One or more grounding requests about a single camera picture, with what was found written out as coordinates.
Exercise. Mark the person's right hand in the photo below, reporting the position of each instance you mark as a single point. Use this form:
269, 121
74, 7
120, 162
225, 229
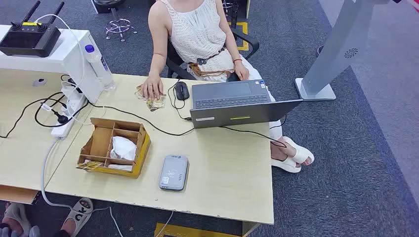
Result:
152, 87

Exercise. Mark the person's left hand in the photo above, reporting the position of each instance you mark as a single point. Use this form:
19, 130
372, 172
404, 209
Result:
242, 71

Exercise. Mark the cardboard divider box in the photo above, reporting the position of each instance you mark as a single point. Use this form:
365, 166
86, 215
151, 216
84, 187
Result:
100, 144

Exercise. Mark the patterned room key card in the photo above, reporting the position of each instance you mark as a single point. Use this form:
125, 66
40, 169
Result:
90, 165

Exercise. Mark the person's right forearm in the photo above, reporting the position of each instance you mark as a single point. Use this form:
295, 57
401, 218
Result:
157, 65

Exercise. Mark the person's left forearm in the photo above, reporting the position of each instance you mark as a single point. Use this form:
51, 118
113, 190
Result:
234, 49

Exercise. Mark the person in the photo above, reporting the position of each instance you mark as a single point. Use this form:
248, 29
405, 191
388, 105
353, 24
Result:
13, 225
196, 32

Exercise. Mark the grey card reader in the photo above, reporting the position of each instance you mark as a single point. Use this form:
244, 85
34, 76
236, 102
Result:
173, 172

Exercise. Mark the grey laptop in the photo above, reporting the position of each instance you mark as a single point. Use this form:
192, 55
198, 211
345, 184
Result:
229, 95

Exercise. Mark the black computer mouse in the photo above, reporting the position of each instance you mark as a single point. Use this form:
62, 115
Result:
182, 90

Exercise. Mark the black office chair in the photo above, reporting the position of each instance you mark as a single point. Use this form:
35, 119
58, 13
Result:
248, 41

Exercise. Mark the yellow floor tape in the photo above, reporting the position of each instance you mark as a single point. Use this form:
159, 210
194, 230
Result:
245, 29
183, 230

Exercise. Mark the clear water bottle blue cap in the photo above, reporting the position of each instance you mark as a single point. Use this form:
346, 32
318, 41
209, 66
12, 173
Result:
100, 68

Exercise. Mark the white crumpled bag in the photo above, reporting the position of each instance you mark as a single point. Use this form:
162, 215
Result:
123, 149

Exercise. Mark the black stool chrome base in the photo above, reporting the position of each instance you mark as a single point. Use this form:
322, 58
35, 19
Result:
119, 26

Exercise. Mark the black adapter plug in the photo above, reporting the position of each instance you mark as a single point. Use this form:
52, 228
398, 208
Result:
74, 85

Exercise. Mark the white charger adapter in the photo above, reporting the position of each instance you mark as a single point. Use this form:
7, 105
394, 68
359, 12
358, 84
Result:
70, 91

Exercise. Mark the black power plug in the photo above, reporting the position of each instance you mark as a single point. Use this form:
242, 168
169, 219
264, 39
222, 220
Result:
61, 118

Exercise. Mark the white power strip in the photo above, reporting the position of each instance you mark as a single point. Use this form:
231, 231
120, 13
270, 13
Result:
63, 129

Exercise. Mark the white sandal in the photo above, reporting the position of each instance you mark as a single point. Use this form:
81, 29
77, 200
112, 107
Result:
288, 165
301, 152

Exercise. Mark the grey kiosk stand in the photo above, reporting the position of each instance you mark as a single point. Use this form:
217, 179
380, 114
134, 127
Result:
340, 42

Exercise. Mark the black remote controller with antennas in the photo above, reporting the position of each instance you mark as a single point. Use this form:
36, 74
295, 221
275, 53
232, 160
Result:
29, 41

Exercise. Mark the white slipper black print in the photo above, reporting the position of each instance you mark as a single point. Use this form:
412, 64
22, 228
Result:
80, 212

